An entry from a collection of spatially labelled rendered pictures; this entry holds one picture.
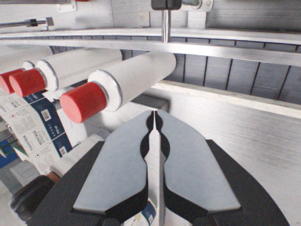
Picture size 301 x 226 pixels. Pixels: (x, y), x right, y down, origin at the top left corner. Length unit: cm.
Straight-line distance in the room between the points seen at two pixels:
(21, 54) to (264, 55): 53
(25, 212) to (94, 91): 35
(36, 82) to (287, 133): 44
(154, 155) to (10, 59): 46
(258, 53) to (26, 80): 28
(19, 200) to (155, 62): 40
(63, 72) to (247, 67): 28
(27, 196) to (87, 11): 47
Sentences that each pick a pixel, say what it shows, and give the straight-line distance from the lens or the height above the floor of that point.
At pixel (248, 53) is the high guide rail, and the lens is 20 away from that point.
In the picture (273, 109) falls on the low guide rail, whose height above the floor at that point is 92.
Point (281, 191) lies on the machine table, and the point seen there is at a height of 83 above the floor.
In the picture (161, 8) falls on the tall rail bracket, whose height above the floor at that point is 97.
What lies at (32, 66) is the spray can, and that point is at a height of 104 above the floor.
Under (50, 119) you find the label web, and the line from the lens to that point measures 65.
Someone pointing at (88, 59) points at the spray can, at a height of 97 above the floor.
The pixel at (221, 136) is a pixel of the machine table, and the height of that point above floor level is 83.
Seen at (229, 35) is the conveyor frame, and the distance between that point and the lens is 28.
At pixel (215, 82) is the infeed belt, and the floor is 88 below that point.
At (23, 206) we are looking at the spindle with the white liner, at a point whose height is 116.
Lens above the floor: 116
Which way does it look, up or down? 47 degrees down
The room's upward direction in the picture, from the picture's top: 132 degrees counter-clockwise
